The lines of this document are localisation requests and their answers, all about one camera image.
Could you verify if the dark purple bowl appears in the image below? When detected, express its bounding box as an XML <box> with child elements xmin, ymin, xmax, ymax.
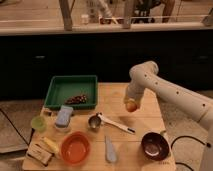
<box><xmin>141</xmin><ymin>132</ymin><xmax>169</xmax><ymax>161</ymax></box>

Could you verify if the black cable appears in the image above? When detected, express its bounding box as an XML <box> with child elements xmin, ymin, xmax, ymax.
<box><xmin>0</xmin><ymin>108</ymin><xmax>34</xmax><ymax>146</ymax></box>
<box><xmin>170</xmin><ymin>134</ymin><xmax>208</xmax><ymax>171</ymax></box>

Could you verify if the grey blue spatula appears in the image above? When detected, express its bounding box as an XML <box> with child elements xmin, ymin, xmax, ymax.
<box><xmin>105</xmin><ymin>136</ymin><xmax>118</xmax><ymax>163</ymax></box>

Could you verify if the red yellow apple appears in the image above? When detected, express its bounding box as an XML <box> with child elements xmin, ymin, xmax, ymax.
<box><xmin>125</xmin><ymin>101</ymin><xmax>137</xmax><ymax>112</ymax></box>

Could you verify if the yellow banana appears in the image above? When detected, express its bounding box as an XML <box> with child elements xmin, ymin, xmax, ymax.
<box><xmin>42</xmin><ymin>137</ymin><xmax>59</xmax><ymax>154</ymax></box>

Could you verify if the green plastic tray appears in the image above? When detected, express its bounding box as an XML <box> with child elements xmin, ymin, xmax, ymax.
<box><xmin>44</xmin><ymin>75</ymin><xmax>98</xmax><ymax>110</ymax></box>

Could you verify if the dark grape bunch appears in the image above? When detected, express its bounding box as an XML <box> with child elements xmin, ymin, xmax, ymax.
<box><xmin>65</xmin><ymin>95</ymin><xmax>87</xmax><ymax>105</ymax></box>

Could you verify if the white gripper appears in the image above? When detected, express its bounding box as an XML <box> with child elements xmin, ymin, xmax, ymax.
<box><xmin>123</xmin><ymin>80</ymin><xmax>145</xmax><ymax>109</ymax></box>

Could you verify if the black cable right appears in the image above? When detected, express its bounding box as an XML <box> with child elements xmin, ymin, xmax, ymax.
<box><xmin>170</xmin><ymin>134</ymin><xmax>208</xmax><ymax>171</ymax></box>

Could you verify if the metal measuring cup white handle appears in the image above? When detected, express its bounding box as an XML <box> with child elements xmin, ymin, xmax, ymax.
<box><xmin>88</xmin><ymin>113</ymin><xmax>135</xmax><ymax>134</ymax></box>

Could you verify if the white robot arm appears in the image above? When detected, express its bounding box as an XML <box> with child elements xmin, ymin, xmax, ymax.
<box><xmin>124</xmin><ymin>61</ymin><xmax>213</xmax><ymax>171</ymax></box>

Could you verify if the green plastic cup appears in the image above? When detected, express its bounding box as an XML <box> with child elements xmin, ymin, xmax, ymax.
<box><xmin>31</xmin><ymin>116</ymin><xmax>46</xmax><ymax>132</ymax></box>

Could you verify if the orange plastic bowl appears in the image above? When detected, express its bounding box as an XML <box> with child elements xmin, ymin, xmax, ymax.
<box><xmin>60</xmin><ymin>131</ymin><xmax>90</xmax><ymax>166</ymax></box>

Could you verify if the black cable left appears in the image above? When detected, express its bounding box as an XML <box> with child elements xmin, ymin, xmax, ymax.
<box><xmin>0</xmin><ymin>108</ymin><xmax>34</xmax><ymax>146</ymax></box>

